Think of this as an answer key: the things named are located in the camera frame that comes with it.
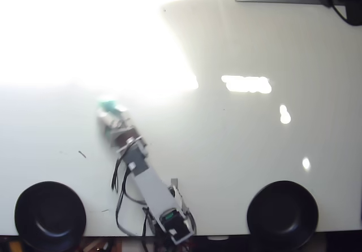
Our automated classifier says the black device with cables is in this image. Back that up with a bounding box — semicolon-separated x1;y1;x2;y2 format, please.
295;0;362;27

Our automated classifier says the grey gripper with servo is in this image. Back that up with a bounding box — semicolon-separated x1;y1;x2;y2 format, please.
96;106;137;144

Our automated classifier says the blue cube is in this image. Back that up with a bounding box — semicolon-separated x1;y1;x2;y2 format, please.
97;99;118;113

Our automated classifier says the yellow object under table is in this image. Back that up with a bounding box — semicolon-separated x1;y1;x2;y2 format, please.
7;239;23;252

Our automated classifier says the black round bowl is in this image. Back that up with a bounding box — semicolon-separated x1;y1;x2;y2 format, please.
14;181;87;252
246;180;320;252

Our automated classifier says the black servo cable loop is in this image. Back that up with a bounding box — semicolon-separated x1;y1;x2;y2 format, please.
110;157;128;194

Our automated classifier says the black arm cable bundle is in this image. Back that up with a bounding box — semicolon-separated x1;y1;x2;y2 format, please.
114;172;151;237

